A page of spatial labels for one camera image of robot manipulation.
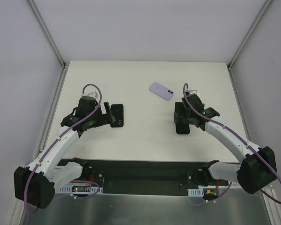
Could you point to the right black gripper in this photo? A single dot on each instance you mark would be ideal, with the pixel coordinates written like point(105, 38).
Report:
point(180, 115)

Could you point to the left aluminium frame post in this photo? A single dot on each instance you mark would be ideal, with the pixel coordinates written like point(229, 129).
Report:
point(44, 29)

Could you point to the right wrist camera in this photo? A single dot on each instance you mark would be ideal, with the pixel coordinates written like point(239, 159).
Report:
point(193, 92)

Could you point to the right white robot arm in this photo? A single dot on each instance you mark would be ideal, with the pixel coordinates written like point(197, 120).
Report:
point(256, 166)

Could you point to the black phone case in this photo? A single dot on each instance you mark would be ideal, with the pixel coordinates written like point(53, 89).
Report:
point(182, 129)

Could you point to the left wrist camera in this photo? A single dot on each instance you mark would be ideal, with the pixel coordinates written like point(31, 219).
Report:
point(93, 94)

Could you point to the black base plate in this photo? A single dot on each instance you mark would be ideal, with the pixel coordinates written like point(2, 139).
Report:
point(146, 177)

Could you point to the aluminium frame post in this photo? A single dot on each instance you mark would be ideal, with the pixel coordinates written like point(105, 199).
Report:
point(266, 5)
point(44, 29)

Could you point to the lilac cased phone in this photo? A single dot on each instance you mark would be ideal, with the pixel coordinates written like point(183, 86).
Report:
point(161, 91)

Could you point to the white cable duct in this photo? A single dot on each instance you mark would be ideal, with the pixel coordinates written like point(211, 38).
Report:
point(195, 192)
point(79, 189)

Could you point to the black cased phone with ring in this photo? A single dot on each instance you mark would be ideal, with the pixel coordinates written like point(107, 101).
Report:
point(118, 113)

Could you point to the left white cable duct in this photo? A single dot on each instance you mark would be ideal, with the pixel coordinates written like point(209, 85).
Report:
point(79, 189)

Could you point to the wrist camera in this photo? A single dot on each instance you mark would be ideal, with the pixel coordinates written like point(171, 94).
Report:
point(193, 92)
point(93, 94)

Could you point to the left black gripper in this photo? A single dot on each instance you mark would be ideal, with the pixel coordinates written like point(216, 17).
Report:
point(105, 115)

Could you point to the right white cable duct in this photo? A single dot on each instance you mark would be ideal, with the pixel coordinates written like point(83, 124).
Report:
point(195, 192)

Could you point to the right aluminium frame post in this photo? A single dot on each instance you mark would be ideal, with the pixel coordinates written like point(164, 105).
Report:
point(266, 5)

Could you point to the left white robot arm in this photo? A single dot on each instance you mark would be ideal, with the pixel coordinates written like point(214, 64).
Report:
point(37, 183)

